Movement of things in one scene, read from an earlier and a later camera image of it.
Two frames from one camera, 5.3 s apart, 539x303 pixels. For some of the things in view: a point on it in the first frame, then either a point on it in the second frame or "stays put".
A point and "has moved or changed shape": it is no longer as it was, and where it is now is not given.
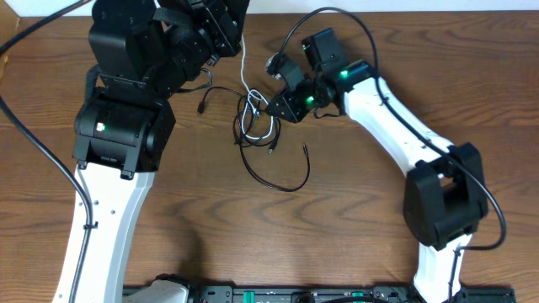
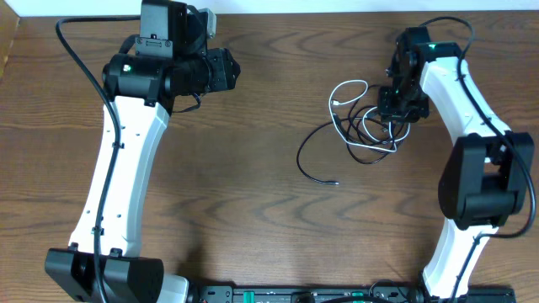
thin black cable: (273, 186) -> (301, 167)
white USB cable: (248, 98) has moved or changed shape
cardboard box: (9, 29) stays put
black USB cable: (202, 109) -> (370, 139)
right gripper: (291, 111) -> (389, 113)
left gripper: (224, 35) -> (222, 63)
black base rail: (329, 295) stays put
